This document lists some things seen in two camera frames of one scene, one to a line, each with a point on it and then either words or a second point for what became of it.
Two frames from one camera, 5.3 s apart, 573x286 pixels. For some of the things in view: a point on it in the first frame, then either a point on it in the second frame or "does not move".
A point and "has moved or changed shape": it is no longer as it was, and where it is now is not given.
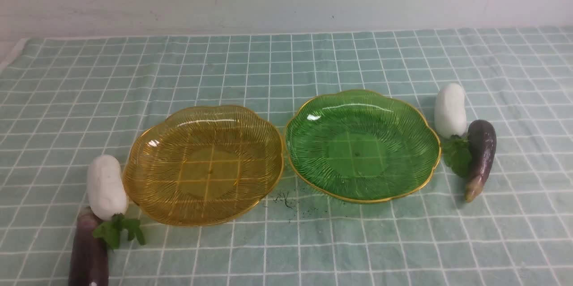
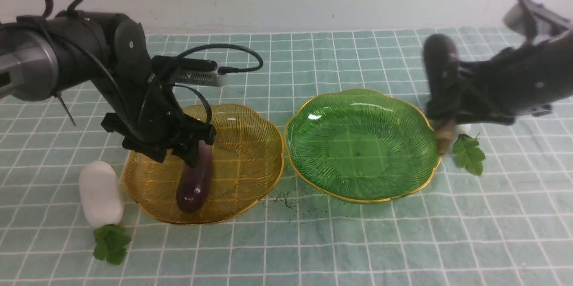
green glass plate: [362, 146] does not move
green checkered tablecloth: [63, 102] does not move
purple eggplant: [89, 263] → [194, 183]
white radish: [109, 201] has moved or changed shape
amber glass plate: [205, 165] does not move
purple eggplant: [482, 136] → [439, 61]
